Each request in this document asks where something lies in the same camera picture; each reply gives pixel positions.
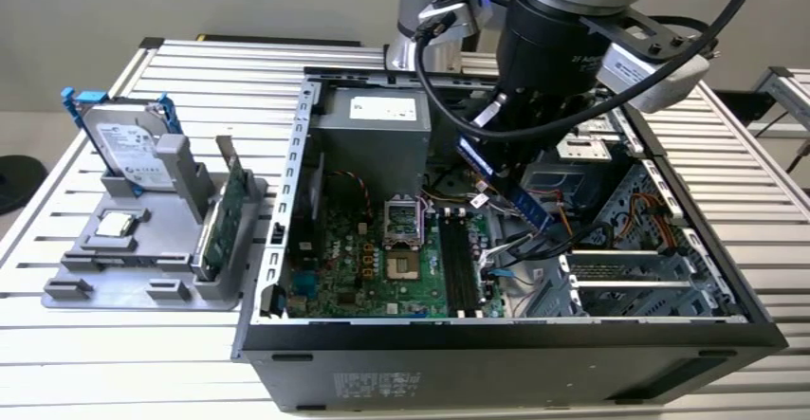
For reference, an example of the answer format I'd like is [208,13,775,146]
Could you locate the blue RAM stick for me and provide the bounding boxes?
[455,135,552,229]

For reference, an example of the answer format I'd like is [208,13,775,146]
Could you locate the black RAM slot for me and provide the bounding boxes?
[453,209,479,318]
[447,209,469,318]
[440,209,461,318]

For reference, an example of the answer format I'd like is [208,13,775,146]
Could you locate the grey metal drive cage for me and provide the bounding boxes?
[524,101,635,203]

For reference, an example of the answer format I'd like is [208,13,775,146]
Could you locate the grey power supply unit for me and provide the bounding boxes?
[307,86,432,194]

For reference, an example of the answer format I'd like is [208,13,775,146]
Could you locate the aluminium side table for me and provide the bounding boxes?
[714,65,810,137]

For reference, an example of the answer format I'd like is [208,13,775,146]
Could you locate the metal socket cover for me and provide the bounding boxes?
[381,193,424,247]

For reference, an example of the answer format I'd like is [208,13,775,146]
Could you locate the CPU socket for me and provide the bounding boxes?
[383,247,424,283]

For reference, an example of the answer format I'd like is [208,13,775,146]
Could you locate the perforated metal disk bay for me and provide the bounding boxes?
[555,161,739,320]

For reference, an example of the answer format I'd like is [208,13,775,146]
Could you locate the green motherboard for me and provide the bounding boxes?
[287,192,508,320]

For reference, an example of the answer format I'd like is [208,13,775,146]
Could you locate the green graphics card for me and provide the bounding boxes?
[192,134,252,280]

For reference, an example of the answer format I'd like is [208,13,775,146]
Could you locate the blue port connector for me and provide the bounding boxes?
[291,270,319,298]

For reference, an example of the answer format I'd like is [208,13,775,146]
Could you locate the black open PC case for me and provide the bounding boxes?
[228,65,790,414]

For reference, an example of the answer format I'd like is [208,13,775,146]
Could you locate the hard disk with blue carrier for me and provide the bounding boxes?
[61,86,184,196]

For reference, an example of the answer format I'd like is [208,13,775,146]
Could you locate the grey parts rack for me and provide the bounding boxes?
[40,133,270,311]

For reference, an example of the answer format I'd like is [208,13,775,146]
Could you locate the silver CPU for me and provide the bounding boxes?
[92,210,138,237]

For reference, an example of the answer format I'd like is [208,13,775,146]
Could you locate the black round object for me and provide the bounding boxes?
[0,154,46,213]

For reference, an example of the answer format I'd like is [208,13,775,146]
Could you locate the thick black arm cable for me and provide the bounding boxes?
[413,0,771,137]

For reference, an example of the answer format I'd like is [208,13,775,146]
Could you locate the orange power wire bundle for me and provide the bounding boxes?
[543,192,575,239]

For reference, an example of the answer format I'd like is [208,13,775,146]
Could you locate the thick black sleeved cable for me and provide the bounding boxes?
[492,220,609,270]

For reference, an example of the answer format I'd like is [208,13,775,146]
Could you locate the white grey wire bundle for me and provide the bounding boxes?
[477,229,539,269]

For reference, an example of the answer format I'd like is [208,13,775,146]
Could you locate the orange red yellow wire bundle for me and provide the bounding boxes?
[609,192,675,256]

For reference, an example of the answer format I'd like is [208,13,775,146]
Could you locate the twisted multicolour fan wire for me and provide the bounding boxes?
[324,170,376,218]

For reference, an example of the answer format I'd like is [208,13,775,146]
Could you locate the wire locking lever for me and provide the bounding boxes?
[415,199,433,248]

